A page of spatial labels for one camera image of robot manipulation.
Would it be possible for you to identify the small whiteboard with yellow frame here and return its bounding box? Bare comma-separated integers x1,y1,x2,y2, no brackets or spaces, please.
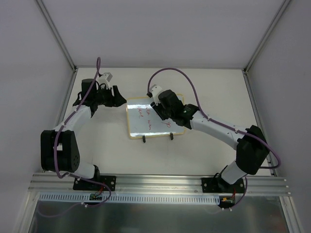
126,97,186,139

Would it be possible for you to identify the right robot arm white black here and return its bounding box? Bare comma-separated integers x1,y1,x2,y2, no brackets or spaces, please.
148,86,269,192

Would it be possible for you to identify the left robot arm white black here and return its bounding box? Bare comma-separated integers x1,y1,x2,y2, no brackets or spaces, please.
40,79,127,190

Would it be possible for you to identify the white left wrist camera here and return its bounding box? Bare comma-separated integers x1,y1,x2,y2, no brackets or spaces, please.
98,72,113,89

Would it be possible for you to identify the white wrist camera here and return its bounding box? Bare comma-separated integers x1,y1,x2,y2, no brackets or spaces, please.
98,72,113,89
147,84,163,105

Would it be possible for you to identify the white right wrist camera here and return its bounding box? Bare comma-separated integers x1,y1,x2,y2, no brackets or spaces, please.
147,84,163,105

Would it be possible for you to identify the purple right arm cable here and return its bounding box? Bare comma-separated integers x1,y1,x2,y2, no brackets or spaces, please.
147,68,281,212

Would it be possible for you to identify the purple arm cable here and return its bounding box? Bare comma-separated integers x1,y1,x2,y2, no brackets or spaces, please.
36,57,112,218
147,68,281,212

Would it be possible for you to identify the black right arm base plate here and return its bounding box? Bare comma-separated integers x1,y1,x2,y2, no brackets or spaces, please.
201,177,245,194

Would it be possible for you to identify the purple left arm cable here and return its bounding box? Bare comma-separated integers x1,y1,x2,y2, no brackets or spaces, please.
36,57,112,218

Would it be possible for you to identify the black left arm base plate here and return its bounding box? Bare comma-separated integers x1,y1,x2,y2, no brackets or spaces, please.
73,175,117,192

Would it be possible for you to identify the aluminium mounting rail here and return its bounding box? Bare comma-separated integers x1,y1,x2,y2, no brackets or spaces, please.
28,172,292,197

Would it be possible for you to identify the left aluminium frame post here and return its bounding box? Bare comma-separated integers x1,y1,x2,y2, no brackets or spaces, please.
34,0,77,72

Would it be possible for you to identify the aluminium frame post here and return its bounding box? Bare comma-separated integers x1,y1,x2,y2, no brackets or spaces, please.
34,0,77,72
243,0,291,73

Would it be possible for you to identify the white slotted cable duct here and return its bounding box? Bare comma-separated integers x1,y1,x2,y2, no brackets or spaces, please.
39,192,220,205

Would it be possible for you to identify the right aluminium frame post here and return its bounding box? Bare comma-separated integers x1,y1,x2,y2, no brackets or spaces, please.
243,0,291,73

